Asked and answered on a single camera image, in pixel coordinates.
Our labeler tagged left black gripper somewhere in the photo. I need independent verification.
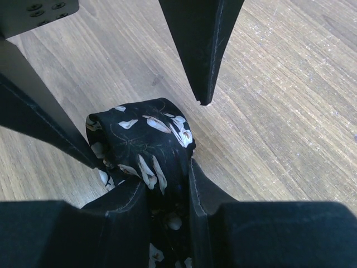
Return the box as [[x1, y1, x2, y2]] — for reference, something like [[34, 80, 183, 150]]
[[1, 0, 79, 39]]

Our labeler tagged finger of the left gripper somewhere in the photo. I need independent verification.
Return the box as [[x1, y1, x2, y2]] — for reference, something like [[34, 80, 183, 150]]
[[1, 39, 101, 169], [159, 0, 244, 106]]

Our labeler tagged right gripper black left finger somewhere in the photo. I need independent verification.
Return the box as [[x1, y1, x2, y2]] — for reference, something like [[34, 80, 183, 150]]
[[1, 180, 150, 267]]

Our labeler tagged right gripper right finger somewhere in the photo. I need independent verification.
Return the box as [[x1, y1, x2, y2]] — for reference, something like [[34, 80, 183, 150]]
[[189, 160, 356, 267]]

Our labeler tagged black floral tie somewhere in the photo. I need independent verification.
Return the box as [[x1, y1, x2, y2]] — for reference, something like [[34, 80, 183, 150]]
[[85, 98, 196, 267]]

